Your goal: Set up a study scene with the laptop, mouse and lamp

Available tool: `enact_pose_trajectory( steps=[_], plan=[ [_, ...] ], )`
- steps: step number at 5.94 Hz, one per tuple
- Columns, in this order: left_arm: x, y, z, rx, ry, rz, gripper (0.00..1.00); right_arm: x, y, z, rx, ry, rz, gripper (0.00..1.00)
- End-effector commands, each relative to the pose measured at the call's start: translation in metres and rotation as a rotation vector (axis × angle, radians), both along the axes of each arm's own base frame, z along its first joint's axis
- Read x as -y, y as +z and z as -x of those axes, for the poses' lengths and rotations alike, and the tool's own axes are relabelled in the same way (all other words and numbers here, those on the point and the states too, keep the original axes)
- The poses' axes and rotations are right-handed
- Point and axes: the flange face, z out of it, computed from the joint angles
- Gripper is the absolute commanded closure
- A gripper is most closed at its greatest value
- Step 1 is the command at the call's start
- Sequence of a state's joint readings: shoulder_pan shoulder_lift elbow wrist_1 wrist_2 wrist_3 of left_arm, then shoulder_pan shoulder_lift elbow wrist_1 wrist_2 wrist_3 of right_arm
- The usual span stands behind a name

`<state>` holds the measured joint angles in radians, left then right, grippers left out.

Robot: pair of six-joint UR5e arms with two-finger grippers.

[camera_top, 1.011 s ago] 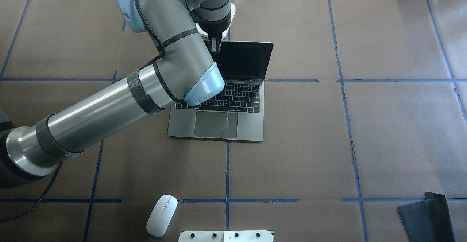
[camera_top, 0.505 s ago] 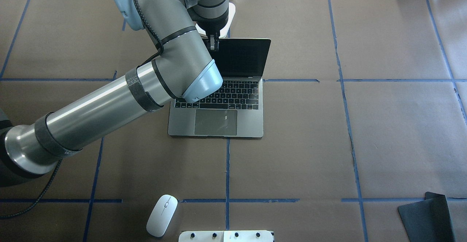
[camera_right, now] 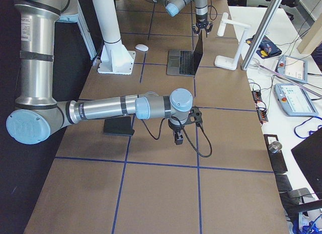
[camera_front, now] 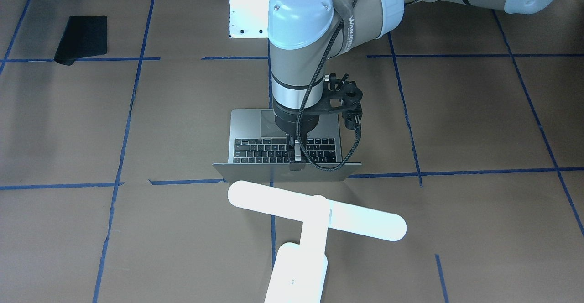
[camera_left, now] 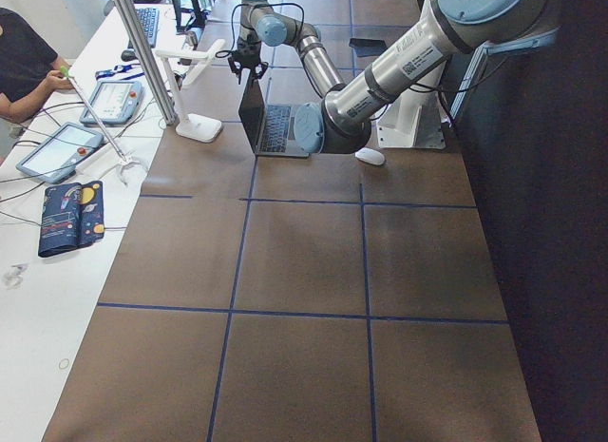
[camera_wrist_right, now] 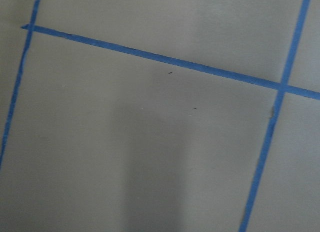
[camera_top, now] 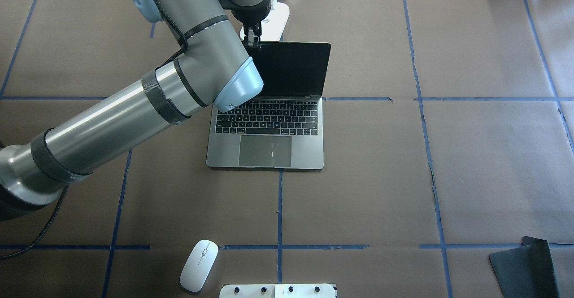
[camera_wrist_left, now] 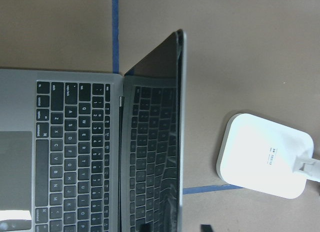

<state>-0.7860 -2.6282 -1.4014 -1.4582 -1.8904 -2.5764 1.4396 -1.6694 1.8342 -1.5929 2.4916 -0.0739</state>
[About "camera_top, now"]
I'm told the white computer mouse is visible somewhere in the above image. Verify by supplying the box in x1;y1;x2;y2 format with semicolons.
179;239;219;293

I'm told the white desk lamp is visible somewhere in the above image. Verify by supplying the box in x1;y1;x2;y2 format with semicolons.
259;0;290;42

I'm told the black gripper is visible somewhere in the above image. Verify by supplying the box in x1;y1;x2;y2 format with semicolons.
233;6;270;47

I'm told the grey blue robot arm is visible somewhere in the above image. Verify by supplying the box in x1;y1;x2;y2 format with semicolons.
1;0;271;220

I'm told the grey laptop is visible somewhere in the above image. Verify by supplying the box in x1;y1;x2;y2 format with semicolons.
206;42;331;170

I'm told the black mouse pad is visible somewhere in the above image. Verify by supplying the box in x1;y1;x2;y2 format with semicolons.
489;236;561;298

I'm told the white mounting post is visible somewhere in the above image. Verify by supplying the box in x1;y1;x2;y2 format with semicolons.
219;283;338;298

